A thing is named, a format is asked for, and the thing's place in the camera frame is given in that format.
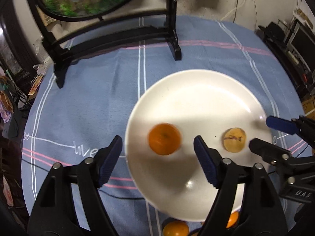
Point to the blue plaid tablecloth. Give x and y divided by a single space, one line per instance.
71 123

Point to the black framed round goldfish screen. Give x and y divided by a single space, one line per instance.
63 58

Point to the orange mandarin on table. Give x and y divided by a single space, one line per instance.
176 228

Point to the small orange mandarin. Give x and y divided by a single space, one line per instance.
233 219

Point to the computer monitor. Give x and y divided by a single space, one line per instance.
302 43

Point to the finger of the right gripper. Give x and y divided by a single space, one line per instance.
265 149
302 127

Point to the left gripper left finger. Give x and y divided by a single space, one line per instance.
54 213

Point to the white round plate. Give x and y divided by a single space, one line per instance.
203 105

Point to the tan spotted passion fruit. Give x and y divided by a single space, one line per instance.
234 140

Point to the large orange mandarin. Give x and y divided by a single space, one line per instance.
164 139

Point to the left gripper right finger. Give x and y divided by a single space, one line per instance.
261 212

